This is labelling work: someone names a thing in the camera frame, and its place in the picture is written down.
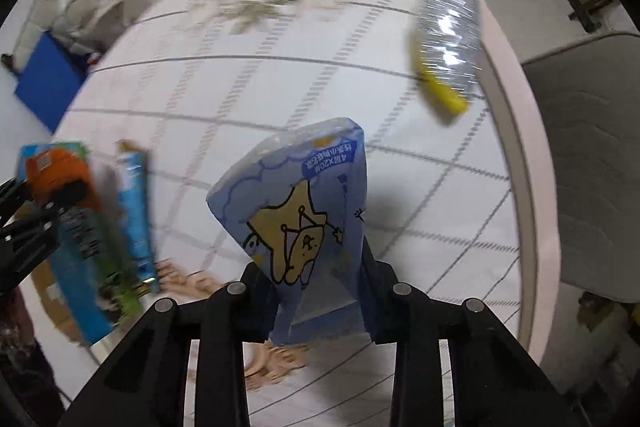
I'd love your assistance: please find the blue star print tissue pack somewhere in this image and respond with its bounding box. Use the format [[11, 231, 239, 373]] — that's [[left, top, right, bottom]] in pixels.
[[206, 117, 369, 349]]

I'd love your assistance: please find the blue orange snack packet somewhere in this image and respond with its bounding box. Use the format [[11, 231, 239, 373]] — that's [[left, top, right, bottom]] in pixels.
[[17, 139, 162, 346]]

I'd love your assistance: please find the bed with checked sheet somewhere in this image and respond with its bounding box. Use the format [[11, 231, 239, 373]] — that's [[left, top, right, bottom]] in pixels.
[[50, 0, 562, 427]]

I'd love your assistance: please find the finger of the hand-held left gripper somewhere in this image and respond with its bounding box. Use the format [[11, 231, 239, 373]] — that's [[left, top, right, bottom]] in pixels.
[[0, 178, 62, 294]]

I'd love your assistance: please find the silver yellow plastic package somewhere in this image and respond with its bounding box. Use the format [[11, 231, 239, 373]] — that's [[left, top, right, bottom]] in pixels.
[[409, 0, 484, 116]]

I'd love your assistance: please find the dark patterned cloth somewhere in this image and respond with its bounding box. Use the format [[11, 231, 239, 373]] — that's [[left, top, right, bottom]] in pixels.
[[0, 289, 68, 427]]

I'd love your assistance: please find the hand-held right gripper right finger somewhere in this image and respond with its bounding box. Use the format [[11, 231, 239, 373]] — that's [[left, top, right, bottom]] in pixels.
[[361, 239, 577, 427]]

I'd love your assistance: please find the blue cushion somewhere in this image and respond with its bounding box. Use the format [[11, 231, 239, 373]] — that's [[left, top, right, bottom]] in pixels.
[[14, 31, 89, 134]]

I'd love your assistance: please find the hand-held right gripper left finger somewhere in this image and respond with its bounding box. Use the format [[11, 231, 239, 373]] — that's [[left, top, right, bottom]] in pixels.
[[57, 263, 275, 427]]

